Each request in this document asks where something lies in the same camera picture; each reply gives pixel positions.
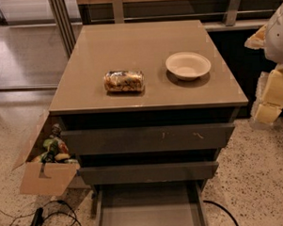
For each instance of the cardboard box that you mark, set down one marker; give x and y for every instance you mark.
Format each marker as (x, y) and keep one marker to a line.
(49, 179)

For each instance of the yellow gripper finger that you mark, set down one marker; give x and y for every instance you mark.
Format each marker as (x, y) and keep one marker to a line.
(269, 103)
(256, 41)

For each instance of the grey top drawer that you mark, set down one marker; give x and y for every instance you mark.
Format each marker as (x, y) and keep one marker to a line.
(148, 139)

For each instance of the white paper bowl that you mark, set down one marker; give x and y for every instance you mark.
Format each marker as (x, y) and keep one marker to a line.
(188, 66)

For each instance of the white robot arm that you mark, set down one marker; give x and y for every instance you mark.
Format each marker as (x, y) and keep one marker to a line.
(273, 43)

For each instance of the colourful toys in box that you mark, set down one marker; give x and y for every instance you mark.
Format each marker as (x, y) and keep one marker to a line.
(56, 150)

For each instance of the black bar on floor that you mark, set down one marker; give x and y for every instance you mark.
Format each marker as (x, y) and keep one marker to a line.
(37, 218)

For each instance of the grey drawer cabinet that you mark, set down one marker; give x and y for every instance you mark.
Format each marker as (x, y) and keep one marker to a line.
(82, 102)

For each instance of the grey open bottom drawer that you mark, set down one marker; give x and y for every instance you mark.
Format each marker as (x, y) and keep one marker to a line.
(157, 204)

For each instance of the grey middle drawer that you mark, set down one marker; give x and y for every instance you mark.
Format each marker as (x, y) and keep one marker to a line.
(148, 173)

